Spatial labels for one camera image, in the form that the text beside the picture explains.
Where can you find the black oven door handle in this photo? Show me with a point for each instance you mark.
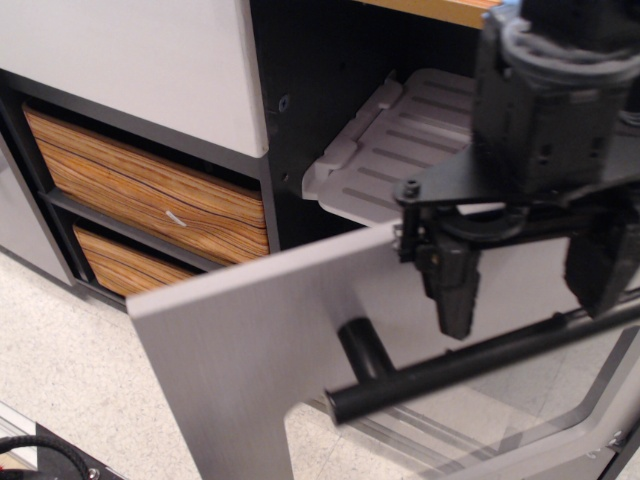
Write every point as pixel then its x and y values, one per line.
pixel 380 386

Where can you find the upper wood-grain storage bin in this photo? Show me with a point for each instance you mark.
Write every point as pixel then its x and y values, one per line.
pixel 193 210

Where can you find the lower wood-grain storage bin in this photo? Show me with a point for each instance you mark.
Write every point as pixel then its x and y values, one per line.
pixel 125 266

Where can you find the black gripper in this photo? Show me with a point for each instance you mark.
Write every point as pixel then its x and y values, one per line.
pixel 542 163

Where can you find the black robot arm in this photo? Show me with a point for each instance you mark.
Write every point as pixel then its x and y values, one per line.
pixel 552 78

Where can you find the grey toy oven door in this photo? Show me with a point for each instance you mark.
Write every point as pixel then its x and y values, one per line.
pixel 236 349

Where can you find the wooden countertop edge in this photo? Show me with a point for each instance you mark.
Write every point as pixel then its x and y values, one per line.
pixel 466 13

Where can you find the wood-grain storage bin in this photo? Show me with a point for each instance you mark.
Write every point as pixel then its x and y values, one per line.
pixel 193 210
pixel 125 266

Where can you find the grey toy kitchen cabinet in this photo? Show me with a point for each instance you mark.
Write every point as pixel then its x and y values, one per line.
pixel 183 73

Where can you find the white oven rack tray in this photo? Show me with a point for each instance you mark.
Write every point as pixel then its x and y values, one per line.
pixel 402 129

